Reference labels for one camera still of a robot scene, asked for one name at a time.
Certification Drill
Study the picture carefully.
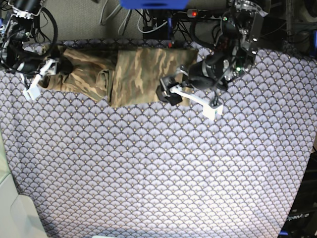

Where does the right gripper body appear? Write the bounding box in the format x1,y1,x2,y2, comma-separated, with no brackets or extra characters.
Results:
4,55,48,77

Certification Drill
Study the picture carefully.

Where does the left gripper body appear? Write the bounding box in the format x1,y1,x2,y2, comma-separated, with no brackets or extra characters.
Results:
183,59,229,91

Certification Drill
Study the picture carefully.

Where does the camouflage T-shirt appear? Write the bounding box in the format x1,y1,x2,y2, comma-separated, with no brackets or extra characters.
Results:
38,46,198,108

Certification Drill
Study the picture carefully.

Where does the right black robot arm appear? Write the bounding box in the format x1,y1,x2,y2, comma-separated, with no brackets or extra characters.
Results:
0,0,73,78

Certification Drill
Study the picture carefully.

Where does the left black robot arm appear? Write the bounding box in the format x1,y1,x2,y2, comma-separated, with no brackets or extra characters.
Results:
156,0,268,106

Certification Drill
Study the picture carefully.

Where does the black power strip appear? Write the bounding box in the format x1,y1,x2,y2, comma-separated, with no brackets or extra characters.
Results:
186,8,228,20

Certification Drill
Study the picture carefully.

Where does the purple fan-pattern tablecloth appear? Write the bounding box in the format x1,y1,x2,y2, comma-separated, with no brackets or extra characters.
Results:
0,50,317,238

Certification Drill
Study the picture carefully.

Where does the white plastic bin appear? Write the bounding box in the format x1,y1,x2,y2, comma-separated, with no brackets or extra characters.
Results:
0,138,48,238

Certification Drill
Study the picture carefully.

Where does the black OpenArm box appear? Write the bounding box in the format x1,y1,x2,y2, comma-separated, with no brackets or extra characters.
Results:
278,148,317,238

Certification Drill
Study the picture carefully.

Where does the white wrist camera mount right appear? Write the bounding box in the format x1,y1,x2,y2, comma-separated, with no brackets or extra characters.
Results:
22,59,59,101

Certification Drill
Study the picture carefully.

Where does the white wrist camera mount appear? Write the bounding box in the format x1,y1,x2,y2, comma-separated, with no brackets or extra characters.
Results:
159,64,224,121
22,59,59,101

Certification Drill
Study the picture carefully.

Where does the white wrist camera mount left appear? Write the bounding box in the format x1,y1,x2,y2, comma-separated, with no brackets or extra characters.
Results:
159,64,224,121

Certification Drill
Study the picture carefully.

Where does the blue vertical clamp post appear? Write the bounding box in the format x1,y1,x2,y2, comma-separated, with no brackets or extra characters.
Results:
167,17,173,40

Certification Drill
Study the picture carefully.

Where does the blue mount plate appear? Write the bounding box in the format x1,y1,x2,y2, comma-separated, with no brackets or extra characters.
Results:
120,0,189,9

